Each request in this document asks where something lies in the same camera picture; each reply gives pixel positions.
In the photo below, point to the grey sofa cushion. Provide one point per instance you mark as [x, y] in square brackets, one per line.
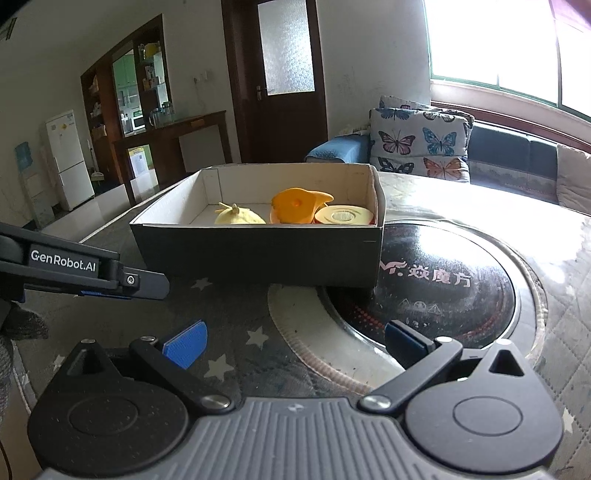
[573, 184]

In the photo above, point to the butterfly print pillow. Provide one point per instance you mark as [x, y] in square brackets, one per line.
[425, 141]

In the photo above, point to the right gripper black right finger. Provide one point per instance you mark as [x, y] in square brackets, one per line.
[405, 344]

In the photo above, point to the window with green frame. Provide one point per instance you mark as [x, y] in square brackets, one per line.
[536, 49]

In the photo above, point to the white cardboard box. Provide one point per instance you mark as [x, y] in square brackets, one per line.
[177, 234]

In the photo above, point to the yellow rubber dolphin toy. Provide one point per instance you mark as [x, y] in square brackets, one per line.
[297, 206]

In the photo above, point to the grey knit gloved hand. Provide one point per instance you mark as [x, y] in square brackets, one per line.
[16, 324]

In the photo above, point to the white refrigerator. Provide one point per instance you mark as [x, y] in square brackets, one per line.
[67, 161]

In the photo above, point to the yellow plush chick toy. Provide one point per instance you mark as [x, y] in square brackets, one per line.
[234, 215]

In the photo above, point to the black round induction cooktop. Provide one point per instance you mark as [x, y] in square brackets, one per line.
[438, 282]

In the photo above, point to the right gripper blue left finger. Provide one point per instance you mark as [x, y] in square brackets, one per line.
[185, 346]

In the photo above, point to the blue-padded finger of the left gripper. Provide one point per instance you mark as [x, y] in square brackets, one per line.
[108, 294]

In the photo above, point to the dark wooden side table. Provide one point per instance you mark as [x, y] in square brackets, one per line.
[165, 147]

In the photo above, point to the dark wooden shelf cabinet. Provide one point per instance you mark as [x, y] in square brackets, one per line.
[122, 89]

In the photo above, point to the red white round speaker toy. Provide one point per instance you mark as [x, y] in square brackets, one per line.
[345, 215]

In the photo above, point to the dark wooden door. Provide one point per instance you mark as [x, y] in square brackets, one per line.
[276, 78]

